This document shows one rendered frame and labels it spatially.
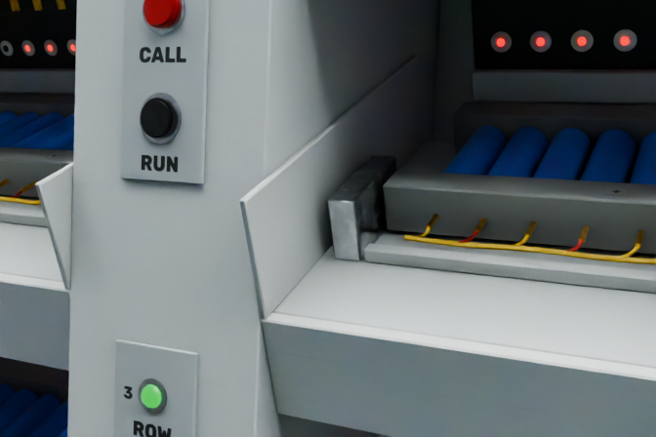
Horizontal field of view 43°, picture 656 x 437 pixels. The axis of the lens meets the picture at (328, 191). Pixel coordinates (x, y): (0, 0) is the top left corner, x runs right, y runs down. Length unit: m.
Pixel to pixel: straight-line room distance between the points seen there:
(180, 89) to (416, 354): 0.14
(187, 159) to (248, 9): 0.06
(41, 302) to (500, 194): 0.21
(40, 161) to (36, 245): 0.06
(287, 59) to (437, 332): 0.12
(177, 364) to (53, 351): 0.08
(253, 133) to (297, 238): 0.05
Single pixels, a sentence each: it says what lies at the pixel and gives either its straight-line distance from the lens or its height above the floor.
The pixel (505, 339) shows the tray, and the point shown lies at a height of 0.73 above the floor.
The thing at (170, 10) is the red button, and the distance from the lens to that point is 0.33.
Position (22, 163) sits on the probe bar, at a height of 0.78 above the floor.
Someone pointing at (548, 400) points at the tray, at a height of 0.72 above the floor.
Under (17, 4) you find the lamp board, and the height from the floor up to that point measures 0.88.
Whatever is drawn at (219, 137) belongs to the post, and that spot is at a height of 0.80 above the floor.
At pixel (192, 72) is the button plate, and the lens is 0.33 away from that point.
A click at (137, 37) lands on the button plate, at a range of 0.35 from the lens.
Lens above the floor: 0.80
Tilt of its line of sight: 4 degrees down
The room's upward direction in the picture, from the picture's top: 2 degrees clockwise
